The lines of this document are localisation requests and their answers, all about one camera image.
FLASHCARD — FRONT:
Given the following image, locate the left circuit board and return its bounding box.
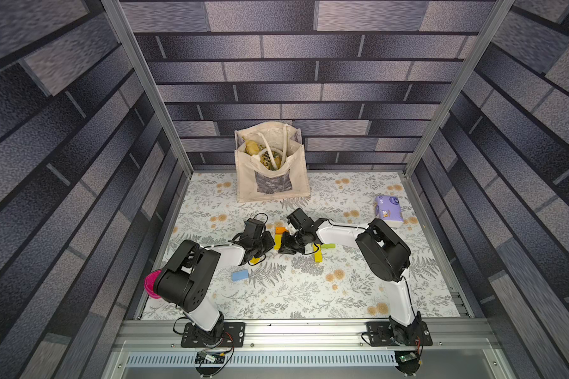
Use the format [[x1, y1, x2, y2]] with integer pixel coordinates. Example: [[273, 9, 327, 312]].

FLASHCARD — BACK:
[[194, 352, 225, 365]]

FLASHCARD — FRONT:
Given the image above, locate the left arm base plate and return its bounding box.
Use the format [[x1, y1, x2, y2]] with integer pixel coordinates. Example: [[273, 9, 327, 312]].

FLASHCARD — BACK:
[[180, 322, 247, 348]]

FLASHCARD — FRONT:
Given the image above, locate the light blue block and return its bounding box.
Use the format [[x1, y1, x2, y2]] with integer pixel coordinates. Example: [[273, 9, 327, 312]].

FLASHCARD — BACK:
[[231, 269, 250, 283]]

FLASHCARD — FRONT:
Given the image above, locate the purple tissue pack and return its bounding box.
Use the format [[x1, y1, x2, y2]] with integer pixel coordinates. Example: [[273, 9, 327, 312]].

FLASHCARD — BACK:
[[374, 195, 404, 228]]

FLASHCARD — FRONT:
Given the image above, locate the right circuit board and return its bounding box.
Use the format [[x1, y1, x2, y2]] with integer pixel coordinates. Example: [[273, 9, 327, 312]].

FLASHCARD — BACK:
[[395, 352, 420, 365]]

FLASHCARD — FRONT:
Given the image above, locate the circuit board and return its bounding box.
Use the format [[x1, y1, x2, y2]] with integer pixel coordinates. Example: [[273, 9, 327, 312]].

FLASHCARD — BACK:
[[395, 352, 420, 365], [194, 352, 225, 365]]

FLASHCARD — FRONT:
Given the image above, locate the beige canvas tote bag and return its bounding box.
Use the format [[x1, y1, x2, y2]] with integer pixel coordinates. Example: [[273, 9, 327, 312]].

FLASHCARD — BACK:
[[235, 122, 311, 202]]

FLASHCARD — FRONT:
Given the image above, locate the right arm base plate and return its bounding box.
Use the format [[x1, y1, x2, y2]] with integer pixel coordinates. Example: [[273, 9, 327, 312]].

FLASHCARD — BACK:
[[362, 322, 433, 347]]

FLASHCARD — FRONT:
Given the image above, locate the small yellow block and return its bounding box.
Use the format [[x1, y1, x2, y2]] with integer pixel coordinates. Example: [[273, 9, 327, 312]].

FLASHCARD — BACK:
[[274, 235, 282, 250]]

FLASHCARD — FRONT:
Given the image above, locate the pink lidded cup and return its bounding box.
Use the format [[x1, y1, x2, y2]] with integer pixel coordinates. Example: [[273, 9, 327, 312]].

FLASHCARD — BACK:
[[144, 269, 161, 298]]

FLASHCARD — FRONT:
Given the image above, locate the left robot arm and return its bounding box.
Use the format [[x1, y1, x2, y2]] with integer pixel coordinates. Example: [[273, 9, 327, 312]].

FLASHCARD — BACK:
[[144, 219, 275, 347]]

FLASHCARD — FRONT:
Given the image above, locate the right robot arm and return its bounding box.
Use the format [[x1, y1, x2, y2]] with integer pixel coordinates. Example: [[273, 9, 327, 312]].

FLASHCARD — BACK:
[[278, 208, 426, 347]]

